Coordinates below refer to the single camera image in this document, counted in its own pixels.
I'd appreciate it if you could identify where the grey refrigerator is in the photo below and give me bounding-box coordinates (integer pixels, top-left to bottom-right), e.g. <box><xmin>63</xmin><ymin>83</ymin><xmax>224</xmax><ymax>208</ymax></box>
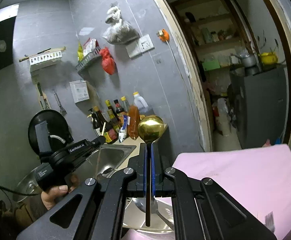
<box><xmin>231</xmin><ymin>66</ymin><xmax>290</xmax><ymax>145</ymax></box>

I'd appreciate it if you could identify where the white plastic bag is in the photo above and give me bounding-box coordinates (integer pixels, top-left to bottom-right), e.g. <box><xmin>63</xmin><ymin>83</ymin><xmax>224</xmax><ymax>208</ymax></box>
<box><xmin>217</xmin><ymin>97</ymin><xmax>230</xmax><ymax>120</ymax></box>

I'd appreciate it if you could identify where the black cable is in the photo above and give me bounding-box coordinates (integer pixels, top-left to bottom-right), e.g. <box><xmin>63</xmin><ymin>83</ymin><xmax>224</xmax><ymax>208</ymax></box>
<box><xmin>0</xmin><ymin>177</ymin><xmax>42</xmax><ymax>196</ymax></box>

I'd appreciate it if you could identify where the pink floral tablecloth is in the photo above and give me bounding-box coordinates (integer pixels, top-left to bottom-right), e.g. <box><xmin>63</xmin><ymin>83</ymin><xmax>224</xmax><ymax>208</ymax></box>
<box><xmin>124</xmin><ymin>144</ymin><xmax>291</xmax><ymax>240</ymax></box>

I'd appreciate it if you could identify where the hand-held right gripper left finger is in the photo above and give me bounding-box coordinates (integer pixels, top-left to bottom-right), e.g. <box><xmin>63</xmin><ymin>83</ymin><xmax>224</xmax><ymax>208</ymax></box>
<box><xmin>17</xmin><ymin>142</ymin><xmax>148</xmax><ymax>240</ymax></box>

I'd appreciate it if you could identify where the black pan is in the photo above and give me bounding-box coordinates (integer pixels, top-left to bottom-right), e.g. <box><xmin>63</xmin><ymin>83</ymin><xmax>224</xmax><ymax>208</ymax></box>
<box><xmin>28</xmin><ymin>109</ymin><xmax>73</xmax><ymax>155</ymax></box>

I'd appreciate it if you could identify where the yellow snack packet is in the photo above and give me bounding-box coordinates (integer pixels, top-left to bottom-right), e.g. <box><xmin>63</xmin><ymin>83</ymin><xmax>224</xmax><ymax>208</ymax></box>
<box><xmin>77</xmin><ymin>42</ymin><xmax>84</xmax><ymax>62</ymax></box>

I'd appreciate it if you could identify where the gold spoon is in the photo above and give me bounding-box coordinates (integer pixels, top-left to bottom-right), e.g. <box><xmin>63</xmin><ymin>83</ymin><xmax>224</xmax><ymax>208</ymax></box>
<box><xmin>138</xmin><ymin>114</ymin><xmax>165</xmax><ymax>227</ymax></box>

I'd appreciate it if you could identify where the dark bottle yellow label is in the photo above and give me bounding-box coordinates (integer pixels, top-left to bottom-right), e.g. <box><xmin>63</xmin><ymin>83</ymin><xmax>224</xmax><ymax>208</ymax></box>
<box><xmin>94</xmin><ymin>107</ymin><xmax>118</xmax><ymax>143</ymax></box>

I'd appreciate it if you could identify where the clear glass bottle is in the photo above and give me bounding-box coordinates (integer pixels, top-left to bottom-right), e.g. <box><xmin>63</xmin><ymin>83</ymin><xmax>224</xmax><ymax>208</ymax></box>
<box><xmin>120</xmin><ymin>96</ymin><xmax>131</xmax><ymax>117</ymax></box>

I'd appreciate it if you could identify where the red cap sauce bottle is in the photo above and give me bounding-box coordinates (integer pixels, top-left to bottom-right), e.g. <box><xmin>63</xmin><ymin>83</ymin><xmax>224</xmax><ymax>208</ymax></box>
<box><xmin>113</xmin><ymin>99</ymin><xmax>124</xmax><ymax>120</ymax></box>

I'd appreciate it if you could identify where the aluminium pot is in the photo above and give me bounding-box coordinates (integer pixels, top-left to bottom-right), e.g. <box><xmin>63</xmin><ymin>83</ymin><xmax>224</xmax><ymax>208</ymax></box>
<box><xmin>237</xmin><ymin>52</ymin><xmax>257</xmax><ymax>68</ymax></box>

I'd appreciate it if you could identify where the yellow cap sauce bottle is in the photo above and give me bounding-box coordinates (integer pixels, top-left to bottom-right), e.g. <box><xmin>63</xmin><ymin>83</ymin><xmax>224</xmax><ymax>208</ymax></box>
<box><xmin>105</xmin><ymin>100</ymin><xmax>122</xmax><ymax>130</ymax></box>

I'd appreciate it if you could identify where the person's left hand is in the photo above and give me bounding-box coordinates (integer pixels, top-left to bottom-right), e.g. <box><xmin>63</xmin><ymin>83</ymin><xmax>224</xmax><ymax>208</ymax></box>
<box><xmin>41</xmin><ymin>175</ymin><xmax>79</xmax><ymax>209</ymax></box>

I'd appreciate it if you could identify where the white wall box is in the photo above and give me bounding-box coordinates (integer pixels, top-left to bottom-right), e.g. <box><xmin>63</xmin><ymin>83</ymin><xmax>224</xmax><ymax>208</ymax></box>
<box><xmin>69</xmin><ymin>80</ymin><xmax>89</xmax><ymax>103</ymax></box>

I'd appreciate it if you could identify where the orange sauce pouch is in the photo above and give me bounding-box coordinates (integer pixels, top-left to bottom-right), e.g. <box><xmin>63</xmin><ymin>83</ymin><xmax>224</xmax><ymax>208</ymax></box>
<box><xmin>128</xmin><ymin>105</ymin><xmax>140</xmax><ymax>140</ymax></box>

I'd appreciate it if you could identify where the white basket rack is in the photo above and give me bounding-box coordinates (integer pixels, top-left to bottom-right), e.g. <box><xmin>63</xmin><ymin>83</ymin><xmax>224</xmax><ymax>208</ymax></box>
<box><xmin>19</xmin><ymin>46</ymin><xmax>66</xmax><ymax>72</ymax></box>

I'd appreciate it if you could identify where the steel pot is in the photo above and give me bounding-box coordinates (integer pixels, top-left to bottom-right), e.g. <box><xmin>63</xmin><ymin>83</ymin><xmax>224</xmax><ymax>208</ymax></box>
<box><xmin>13</xmin><ymin>169</ymin><xmax>43</xmax><ymax>203</ymax></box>

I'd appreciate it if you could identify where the wooden shelf unit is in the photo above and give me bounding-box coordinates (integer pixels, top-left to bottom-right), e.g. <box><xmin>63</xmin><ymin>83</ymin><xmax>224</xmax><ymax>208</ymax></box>
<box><xmin>171</xmin><ymin>0</ymin><xmax>258</xmax><ymax>70</ymax></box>

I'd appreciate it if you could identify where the dark pump bottle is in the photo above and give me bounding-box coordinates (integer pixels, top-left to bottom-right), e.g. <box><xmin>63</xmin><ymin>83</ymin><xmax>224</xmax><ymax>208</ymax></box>
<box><xmin>88</xmin><ymin>109</ymin><xmax>102</xmax><ymax>130</ymax></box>

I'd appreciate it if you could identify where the white sauce pouch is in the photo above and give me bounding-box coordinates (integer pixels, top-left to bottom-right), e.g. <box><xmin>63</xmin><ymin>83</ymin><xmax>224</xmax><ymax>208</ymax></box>
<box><xmin>119</xmin><ymin>116</ymin><xmax>131</xmax><ymax>143</ymax></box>

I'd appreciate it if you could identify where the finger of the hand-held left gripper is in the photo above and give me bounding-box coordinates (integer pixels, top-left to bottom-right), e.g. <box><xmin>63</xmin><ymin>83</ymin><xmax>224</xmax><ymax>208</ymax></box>
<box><xmin>87</xmin><ymin>135</ymin><xmax>106</xmax><ymax>148</ymax></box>
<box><xmin>84</xmin><ymin>144</ymin><xmax>103</xmax><ymax>159</ymax></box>

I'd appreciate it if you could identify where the clear plastic bag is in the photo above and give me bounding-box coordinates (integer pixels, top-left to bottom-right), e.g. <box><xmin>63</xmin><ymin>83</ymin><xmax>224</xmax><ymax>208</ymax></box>
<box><xmin>102</xmin><ymin>5</ymin><xmax>139</xmax><ymax>45</ymax></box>

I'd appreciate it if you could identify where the steel sink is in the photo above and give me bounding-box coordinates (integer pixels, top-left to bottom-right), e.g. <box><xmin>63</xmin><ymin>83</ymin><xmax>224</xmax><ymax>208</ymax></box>
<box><xmin>77</xmin><ymin>144</ymin><xmax>137</xmax><ymax>180</ymax></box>

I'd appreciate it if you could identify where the white wall socket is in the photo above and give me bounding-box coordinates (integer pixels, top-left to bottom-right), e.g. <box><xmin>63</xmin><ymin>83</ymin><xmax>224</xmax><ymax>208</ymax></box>
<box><xmin>125</xmin><ymin>34</ymin><xmax>154</xmax><ymax>58</ymax></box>

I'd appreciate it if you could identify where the green box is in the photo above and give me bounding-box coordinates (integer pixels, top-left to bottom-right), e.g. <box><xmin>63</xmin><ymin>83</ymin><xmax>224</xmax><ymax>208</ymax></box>
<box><xmin>202</xmin><ymin>60</ymin><xmax>221</xmax><ymax>72</ymax></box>

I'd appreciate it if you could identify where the worn door frame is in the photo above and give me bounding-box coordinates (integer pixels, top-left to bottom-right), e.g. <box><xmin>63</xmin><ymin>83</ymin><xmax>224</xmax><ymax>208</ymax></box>
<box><xmin>145</xmin><ymin>0</ymin><xmax>291</xmax><ymax>153</ymax></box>

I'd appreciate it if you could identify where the grey wall shelf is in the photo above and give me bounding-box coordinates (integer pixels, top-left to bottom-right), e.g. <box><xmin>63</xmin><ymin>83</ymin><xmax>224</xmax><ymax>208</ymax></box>
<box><xmin>75</xmin><ymin>47</ymin><xmax>103</xmax><ymax>73</ymax></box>

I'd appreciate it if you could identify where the white plastic utensil holder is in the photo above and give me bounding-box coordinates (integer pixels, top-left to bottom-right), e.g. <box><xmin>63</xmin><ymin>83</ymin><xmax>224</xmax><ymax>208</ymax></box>
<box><xmin>122</xmin><ymin>196</ymin><xmax>176</xmax><ymax>233</ymax></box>

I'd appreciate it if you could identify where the green jar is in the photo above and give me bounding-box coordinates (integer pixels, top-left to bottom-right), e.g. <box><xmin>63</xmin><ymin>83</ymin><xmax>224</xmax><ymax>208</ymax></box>
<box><xmin>202</xmin><ymin>28</ymin><xmax>211</xmax><ymax>44</ymax></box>

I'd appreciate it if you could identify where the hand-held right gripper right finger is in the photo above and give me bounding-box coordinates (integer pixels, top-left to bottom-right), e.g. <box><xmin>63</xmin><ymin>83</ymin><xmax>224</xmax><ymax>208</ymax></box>
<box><xmin>151</xmin><ymin>142</ymin><xmax>277</xmax><ymax>240</ymax></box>

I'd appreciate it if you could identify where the orange plug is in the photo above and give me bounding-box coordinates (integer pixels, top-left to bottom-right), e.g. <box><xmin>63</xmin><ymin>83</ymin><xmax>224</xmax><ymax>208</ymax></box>
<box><xmin>157</xmin><ymin>29</ymin><xmax>170</xmax><ymax>42</ymax></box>

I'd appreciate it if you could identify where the hanging metal spatula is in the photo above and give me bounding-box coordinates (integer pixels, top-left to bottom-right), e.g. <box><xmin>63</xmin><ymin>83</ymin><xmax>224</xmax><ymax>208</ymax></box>
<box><xmin>52</xmin><ymin>90</ymin><xmax>67</xmax><ymax>115</ymax></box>

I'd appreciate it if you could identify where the red snack packet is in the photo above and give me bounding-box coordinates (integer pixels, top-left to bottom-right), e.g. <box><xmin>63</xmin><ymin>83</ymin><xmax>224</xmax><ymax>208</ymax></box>
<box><xmin>82</xmin><ymin>38</ymin><xmax>100</xmax><ymax>57</ymax></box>

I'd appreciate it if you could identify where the wooden chopstick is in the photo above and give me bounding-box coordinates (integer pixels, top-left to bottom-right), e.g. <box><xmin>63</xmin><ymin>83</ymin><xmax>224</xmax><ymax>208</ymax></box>
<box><xmin>95</xmin><ymin>122</ymin><xmax>107</xmax><ymax>179</ymax></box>

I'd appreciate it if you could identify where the red plastic bag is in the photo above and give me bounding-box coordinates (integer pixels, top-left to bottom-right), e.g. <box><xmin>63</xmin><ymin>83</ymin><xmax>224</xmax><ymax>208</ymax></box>
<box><xmin>100</xmin><ymin>47</ymin><xmax>116</xmax><ymax>75</ymax></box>

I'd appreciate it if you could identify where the yellow bowl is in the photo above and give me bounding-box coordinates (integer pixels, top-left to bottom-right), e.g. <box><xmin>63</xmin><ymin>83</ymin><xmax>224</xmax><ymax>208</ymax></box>
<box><xmin>259</xmin><ymin>52</ymin><xmax>278</xmax><ymax>64</ymax></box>

